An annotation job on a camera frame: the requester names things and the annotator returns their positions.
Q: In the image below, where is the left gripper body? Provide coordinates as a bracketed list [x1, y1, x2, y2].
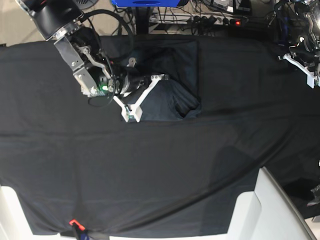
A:
[289, 35, 320, 72]

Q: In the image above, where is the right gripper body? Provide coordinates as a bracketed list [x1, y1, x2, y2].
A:
[109, 57, 170, 99]

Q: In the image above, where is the dark grey T-shirt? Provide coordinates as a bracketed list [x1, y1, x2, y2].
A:
[109, 39, 203, 122]

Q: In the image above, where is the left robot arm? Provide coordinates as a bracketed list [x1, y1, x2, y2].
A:
[274, 0, 320, 89]

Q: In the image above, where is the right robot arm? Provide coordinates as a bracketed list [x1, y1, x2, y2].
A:
[16, 0, 169, 123]

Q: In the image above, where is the black table cloth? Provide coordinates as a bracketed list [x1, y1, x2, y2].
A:
[0, 35, 320, 238]

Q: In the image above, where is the white power strip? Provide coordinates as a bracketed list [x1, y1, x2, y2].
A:
[149, 12, 249, 27]

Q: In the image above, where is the blue box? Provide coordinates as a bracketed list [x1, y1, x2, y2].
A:
[111, 0, 180, 8]

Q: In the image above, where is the black round chair base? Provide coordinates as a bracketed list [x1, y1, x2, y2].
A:
[74, 0, 99, 10]

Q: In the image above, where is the red blue clamp bottom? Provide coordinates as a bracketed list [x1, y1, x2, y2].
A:
[69, 219, 91, 240]

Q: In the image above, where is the white chair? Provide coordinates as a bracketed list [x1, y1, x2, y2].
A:
[208, 167, 316, 240]

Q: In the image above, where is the black table leg post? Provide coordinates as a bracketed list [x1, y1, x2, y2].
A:
[132, 7, 154, 35]

